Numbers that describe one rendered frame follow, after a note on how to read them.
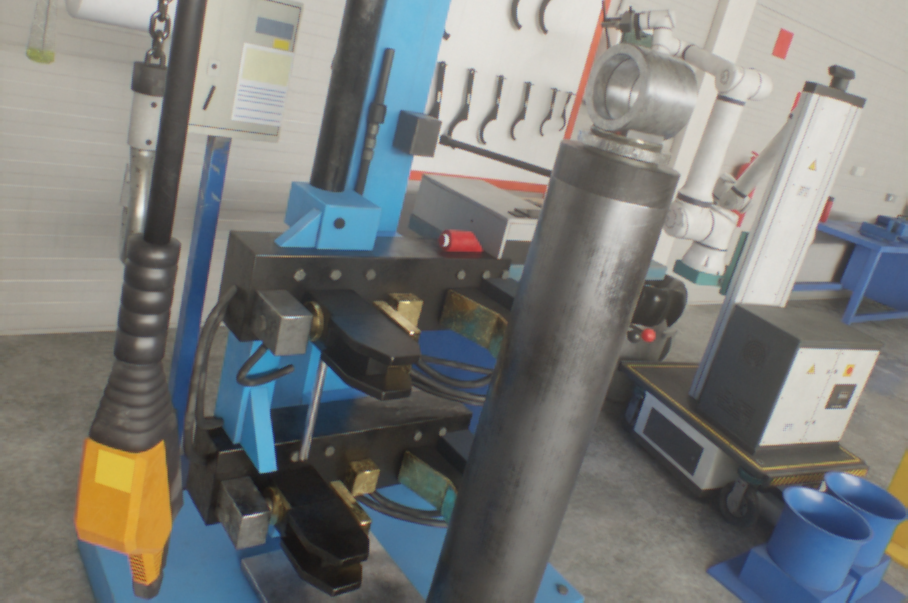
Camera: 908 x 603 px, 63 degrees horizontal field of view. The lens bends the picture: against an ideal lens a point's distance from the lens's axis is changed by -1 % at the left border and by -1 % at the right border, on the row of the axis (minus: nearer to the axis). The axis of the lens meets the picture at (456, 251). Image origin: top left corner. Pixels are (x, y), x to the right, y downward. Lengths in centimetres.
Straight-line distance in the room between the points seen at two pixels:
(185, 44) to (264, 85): 152
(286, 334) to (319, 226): 28
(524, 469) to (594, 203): 50
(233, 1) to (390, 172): 61
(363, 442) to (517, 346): 74
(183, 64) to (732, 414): 294
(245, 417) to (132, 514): 99
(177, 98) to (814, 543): 260
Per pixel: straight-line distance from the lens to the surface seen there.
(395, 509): 227
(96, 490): 80
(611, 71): 134
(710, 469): 336
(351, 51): 172
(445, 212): 212
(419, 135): 183
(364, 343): 145
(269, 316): 154
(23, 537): 251
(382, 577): 225
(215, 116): 214
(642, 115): 125
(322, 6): 354
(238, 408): 176
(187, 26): 65
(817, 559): 295
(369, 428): 196
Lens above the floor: 159
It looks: 16 degrees down
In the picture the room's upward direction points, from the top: 15 degrees clockwise
